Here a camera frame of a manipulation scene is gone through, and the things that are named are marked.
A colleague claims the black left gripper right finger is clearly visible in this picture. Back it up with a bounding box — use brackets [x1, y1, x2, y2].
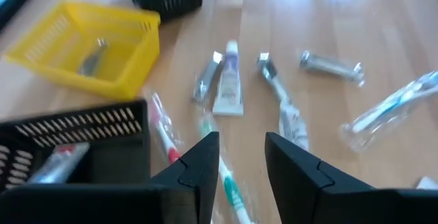
[265, 132, 398, 224]

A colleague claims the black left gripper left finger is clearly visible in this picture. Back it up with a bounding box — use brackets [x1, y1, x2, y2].
[150, 131, 220, 224]

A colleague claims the green white toothbrush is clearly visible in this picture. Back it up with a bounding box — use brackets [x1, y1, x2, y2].
[198, 112, 257, 224]

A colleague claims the red white toothbrush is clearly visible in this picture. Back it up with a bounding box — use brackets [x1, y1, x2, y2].
[145, 90, 185, 165]

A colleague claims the white printed sachet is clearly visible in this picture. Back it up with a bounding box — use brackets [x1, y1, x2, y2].
[277, 99, 311, 151]

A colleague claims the silver foil packet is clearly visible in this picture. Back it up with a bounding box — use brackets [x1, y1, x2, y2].
[299, 49, 365, 88]
[191, 51, 224, 105]
[256, 51, 292, 103]
[77, 38, 110, 77]

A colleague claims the teal white toothbrush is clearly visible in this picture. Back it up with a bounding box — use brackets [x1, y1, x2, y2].
[339, 70, 438, 153]

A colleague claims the yellow plastic basket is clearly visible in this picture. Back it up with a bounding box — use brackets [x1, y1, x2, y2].
[3, 0, 162, 101]

